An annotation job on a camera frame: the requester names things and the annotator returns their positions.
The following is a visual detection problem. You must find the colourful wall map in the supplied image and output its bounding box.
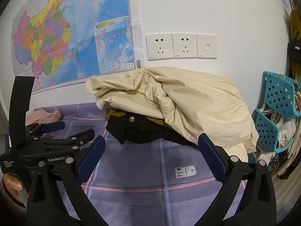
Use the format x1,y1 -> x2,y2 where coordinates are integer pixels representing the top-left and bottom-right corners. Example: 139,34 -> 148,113
12,0 -> 144,92

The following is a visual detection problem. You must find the person's left hand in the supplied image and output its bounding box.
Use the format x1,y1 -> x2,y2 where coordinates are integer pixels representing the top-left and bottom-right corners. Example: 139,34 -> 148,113
3,173 -> 23,204

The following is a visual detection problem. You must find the cream yellow jacket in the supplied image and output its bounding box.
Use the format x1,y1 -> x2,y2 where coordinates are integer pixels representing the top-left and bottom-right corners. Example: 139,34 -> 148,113
85,67 -> 259,161

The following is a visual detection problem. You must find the middle white power socket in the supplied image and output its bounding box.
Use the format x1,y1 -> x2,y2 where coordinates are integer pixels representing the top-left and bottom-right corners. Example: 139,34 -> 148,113
172,33 -> 197,59

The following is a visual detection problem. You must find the black and mustard garment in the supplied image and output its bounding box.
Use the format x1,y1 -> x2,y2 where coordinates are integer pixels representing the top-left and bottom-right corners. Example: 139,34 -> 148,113
105,108 -> 195,146

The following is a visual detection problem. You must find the upper teal plastic basket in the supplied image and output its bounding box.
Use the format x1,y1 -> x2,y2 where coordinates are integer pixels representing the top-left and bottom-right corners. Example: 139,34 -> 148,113
263,71 -> 300,119

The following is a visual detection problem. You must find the left white power socket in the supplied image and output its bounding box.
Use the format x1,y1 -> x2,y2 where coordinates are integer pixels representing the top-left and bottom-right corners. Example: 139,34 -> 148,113
145,34 -> 173,61

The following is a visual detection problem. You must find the purple plaid bed sheet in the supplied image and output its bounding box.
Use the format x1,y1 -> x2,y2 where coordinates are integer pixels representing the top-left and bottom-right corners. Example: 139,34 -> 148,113
33,102 -> 250,226

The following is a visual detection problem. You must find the white power socket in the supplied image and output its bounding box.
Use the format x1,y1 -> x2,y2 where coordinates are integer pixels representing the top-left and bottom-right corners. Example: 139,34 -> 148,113
145,34 -> 173,61
172,33 -> 197,59

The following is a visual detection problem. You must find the teal plastic basket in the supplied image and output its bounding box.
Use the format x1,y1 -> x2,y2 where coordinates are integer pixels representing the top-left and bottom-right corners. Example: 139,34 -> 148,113
255,109 -> 293,153
263,71 -> 300,119

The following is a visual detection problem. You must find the white network wall plate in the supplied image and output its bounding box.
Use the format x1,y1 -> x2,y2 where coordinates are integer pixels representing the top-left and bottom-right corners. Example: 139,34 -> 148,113
196,34 -> 217,59

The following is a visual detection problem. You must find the lower teal plastic basket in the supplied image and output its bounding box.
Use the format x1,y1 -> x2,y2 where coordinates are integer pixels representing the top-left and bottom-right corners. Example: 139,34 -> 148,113
255,109 -> 293,153

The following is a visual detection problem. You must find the white sheet label tag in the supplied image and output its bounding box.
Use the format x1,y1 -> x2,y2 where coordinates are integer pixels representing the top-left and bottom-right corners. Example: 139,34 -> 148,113
174,165 -> 196,179

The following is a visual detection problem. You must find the pink skirt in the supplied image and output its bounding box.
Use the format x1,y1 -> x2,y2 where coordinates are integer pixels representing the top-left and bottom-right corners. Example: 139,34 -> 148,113
26,108 -> 62,126

